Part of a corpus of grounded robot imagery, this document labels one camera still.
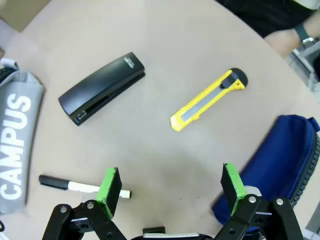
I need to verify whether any person's left forearm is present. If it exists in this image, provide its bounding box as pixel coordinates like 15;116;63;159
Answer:
305;8;320;38

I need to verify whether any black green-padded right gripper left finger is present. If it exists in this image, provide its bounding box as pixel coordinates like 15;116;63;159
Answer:
41;166;126;240

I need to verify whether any yellow utility knife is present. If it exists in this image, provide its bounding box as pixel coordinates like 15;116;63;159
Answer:
169;67;249;132

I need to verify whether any grey CAMPUS pencil case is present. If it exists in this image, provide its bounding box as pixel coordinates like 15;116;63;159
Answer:
0;57;46;216

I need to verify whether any person's left hand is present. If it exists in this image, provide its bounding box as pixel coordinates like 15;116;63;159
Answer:
264;28;302;60

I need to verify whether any person's black shirt torso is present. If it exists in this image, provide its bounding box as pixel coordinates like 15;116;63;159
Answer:
216;0;320;39

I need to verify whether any black stapler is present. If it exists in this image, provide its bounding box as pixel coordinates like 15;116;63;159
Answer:
58;51;147;127

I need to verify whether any grey chair part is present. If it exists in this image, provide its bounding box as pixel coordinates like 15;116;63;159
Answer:
289;37;320;91

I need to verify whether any dark wristwatch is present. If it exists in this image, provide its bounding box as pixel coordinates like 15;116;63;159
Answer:
294;22;315;46

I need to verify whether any blue pencil case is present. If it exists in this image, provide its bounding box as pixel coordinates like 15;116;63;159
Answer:
211;114;320;226

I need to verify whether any black and white marker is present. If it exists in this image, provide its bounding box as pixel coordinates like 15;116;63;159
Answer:
38;174;133;200

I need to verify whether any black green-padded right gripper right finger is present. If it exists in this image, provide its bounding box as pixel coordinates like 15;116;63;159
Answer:
213;162;305;240

